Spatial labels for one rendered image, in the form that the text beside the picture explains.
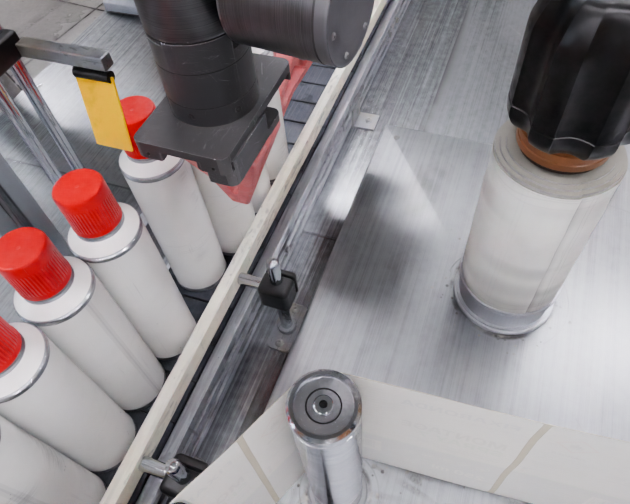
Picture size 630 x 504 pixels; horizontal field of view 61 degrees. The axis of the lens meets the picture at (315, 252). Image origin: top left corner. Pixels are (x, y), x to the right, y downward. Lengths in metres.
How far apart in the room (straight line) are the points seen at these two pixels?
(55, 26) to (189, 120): 2.66
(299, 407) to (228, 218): 0.27
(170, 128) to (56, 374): 0.17
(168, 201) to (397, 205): 0.26
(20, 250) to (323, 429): 0.20
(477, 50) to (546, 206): 0.55
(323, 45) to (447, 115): 0.53
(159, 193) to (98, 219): 0.08
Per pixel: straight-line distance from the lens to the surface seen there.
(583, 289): 0.56
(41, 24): 3.04
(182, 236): 0.47
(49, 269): 0.35
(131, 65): 0.95
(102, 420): 0.44
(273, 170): 0.60
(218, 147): 0.33
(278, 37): 0.27
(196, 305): 0.53
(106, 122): 0.41
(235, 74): 0.33
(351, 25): 0.28
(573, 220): 0.39
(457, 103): 0.79
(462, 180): 0.62
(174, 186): 0.43
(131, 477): 0.45
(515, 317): 0.49
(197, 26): 0.30
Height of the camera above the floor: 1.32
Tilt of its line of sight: 54 degrees down
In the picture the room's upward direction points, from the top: 7 degrees counter-clockwise
